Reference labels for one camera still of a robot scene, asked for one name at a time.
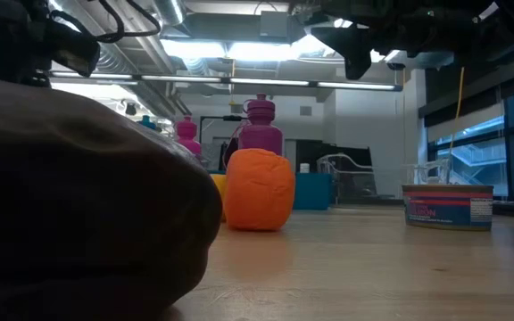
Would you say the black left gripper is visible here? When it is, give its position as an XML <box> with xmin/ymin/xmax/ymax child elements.
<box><xmin>0</xmin><ymin>0</ymin><xmax>102</xmax><ymax>87</ymax></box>

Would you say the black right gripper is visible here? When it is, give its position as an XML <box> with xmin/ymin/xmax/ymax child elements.
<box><xmin>290</xmin><ymin>0</ymin><xmax>423</xmax><ymax>81</ymax></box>

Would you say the magenta squeeze bottle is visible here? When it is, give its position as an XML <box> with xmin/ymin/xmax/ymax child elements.
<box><xmin>237</xmin><ymin>92</ymin><xmax>284</xmax><ymax>156</ymax></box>

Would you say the bright pink squeeze bottle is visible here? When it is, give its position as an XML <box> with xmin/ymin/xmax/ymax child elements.
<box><xmin>174</xmin><ymin>115</ymin><xmax>203</xmax><ymax>157</ymax></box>

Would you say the dark brown toy food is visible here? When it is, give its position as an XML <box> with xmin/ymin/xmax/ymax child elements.
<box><xmin>0</xmin><ymin>78</ymin><xmax>223</xmax><ymax>321</ymax></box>

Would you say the tin can with blue label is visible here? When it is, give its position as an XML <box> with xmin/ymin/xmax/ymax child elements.
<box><xmin>402</xmin><ymin>184</ymin><xmax>494</xmax><ymax>232</ymax></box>

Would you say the yellow toy lemon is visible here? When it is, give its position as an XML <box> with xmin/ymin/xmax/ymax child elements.
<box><xmin>210</xmin><ymin>173</ymin><xmax>229</xmax><ymax>223</ymax></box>

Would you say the grey ceiling box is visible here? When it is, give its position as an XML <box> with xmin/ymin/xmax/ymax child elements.
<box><xmin>259</xmin><ymin>11</ymin><xmax>290</xmax><ymax>39</ymax></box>

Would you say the bright ceiling light panel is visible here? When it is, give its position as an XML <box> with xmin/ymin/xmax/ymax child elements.
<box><xmin>161</xmin><ymin>37</ymin><xmax>345</xmax><ymax>62</ymax></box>

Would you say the black cabinet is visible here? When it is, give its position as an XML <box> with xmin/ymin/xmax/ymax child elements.
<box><xmin>294</xmin><ymin>139</ymin><xmax>374</xmax><ymax>200</ymax></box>

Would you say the clear plastic bin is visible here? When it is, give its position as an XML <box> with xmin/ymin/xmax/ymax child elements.
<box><xmin>194</xmin><ymin>141</ymin><xmax>223</xmax><ymax>174</ymax></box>
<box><xmin>317</xmin><ymin>152</ymin><xmax>452</xmax><ymax>209</ymax></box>

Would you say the black metal stand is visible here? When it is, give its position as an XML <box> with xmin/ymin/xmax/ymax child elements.
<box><xmin>198</xmin><ymin>114</ymin><xmax>249</xmax><ymax>173</ymax></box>

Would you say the teal plastic bin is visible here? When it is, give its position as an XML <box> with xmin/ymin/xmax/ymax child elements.
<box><xmin>206</xmin><ymin>169</ymin><xmax>334</xmax><ymax>211</ymax></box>

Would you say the orange soft cube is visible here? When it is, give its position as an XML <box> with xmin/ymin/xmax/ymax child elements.
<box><xmin>224</xmin><ymin>147</ymin><xmax>296</xmax><ymax>233</ymax></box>

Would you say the large dark framed window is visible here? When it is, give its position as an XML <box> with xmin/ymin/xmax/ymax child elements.
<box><xmin>426</xmin><ymin>84</ymin><xmax>514</xmax><ymax>204</ymax></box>

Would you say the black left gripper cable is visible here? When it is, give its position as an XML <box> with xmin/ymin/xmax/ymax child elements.
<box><xmin>49</xmin><ymin>0</ymin><xmax>162</xmax><ymax>45</ymax></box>

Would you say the silver spiral duct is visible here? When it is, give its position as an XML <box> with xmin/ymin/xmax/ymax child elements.
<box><xmin>152</xmin><ymin>0</ymin><xmax>187</xmax><ymax>27</ymax></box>

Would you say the yellow hanging cord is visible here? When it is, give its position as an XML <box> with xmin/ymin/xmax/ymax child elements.
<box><xmin>445</xmin><ymin>66</ymin><xmax>466</xmax><ymax>186</ymax></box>

